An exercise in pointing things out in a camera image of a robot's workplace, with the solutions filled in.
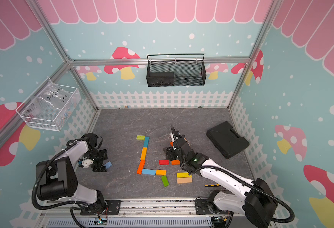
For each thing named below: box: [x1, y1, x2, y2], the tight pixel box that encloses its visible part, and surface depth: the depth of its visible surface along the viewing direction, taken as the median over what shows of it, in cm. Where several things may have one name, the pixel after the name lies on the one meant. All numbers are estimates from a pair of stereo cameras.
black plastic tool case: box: [206, 121, 250, 160], surface depth 98 cm
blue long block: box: [142, 168, 157, 176], surface depth 87 cm
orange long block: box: [136, 159, 146, 175], surface depth 89 cm
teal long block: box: [143, 136, 150, 148], surface depth 102 cm
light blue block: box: [103, 161, 113, 170], surface depth 91 cm
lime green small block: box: [136, 134, 146, 141], surface depth 104 cm
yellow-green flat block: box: [176, 172, 193, 179], surface depth 87 cm
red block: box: [158, 159, 170, 166], surface depth 93 cm
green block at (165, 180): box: [160, 174, 170, 187], surface depth 85 cm
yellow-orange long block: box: [140, 147, 148, 161], surface depth 96 cm
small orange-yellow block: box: [156, 169, 167, 176], surface depth 87 cm
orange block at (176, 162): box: [171, 159, 181, 166], surface depth 72 cm
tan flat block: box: [176, 177, 193, 184], surface depth 85 cm
